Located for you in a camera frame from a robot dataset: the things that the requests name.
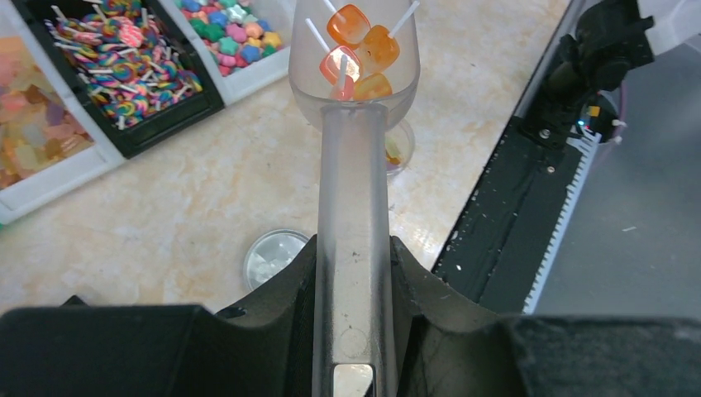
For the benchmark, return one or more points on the silver jar lid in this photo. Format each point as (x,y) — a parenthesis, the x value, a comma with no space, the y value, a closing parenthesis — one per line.
(270,254)

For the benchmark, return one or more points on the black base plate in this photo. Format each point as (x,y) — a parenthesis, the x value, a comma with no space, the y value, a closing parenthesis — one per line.
(497,242)

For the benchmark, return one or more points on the white cable duct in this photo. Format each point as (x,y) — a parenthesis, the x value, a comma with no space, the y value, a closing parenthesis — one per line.
(587,146)

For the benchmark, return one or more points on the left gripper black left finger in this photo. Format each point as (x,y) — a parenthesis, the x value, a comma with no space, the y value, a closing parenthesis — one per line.
(259,346)

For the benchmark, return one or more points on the clear plastic jar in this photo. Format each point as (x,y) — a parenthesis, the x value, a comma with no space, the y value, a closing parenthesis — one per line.
(399,147)

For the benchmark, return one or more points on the white bin orange candies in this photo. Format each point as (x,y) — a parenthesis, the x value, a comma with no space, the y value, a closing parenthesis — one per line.
(49,144)

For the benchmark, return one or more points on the white bin colourful candies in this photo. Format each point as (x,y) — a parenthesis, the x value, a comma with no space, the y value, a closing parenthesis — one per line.
(242,83)

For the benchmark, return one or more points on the clear plastic scoop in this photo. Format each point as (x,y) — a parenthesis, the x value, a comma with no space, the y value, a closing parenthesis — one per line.
(354,68)

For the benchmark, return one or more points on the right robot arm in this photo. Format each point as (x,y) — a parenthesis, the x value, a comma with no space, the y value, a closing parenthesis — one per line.
(612,38)

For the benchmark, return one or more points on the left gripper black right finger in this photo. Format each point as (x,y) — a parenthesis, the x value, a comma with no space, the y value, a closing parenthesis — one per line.
(449,345)

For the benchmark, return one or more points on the black candy bin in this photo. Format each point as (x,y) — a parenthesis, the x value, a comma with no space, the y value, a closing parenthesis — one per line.
(127,64)

